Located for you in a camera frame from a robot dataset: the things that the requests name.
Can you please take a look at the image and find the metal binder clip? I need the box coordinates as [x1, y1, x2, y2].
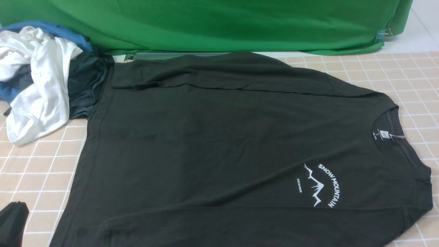
[375, 28, 393, 42]

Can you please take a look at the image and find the checkered beige tablecloth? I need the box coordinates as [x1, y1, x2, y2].
[0, 52, 439, 247]

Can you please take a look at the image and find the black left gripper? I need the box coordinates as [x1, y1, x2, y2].
[0, 202, 29, 247]

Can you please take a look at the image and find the blue garment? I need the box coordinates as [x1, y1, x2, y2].
[0, 21, 93, 103]

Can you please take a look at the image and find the dark gray long-sleeved shirt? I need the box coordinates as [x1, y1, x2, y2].
[50, 52, 433, 247]

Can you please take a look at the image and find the white crumpled garment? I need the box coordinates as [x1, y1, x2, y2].
[1, 26, 83, 146]

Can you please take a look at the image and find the green backdrop cloth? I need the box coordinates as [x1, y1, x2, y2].
[1, 0, 412, 55]

